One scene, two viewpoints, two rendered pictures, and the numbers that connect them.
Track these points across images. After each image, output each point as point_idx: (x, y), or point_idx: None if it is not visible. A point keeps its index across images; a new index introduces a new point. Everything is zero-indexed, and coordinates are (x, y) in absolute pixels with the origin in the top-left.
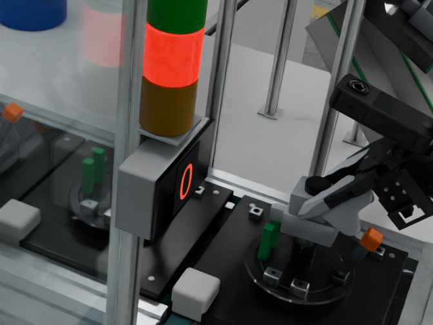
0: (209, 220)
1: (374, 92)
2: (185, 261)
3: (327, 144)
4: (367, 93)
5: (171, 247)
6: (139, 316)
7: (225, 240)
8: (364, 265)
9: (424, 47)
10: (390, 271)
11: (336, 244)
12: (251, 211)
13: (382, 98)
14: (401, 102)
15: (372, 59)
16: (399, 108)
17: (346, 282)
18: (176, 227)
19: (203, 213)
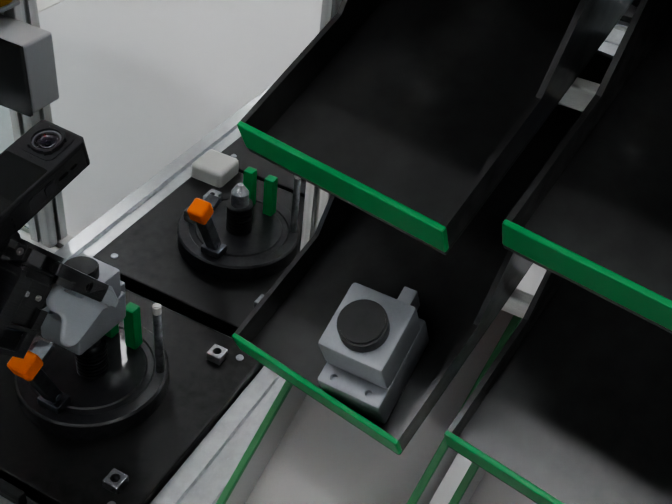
0: (211, 312)
1: (40, 160)
2: (144, 288)
3: None
4: (31, 148)
5: (163, 275)
6: (70, 251)
7: (170, 321)
8: (96, 462)
9: (315, 351)
10: (78, 493)
11: (123, 415)
12: (216, 345)
13: (25, 167)
14: (20, 191)
15: (452, 409)
16: (4, 184)
17: (44, 409)
18: (199, 282)
19: (225, 308)
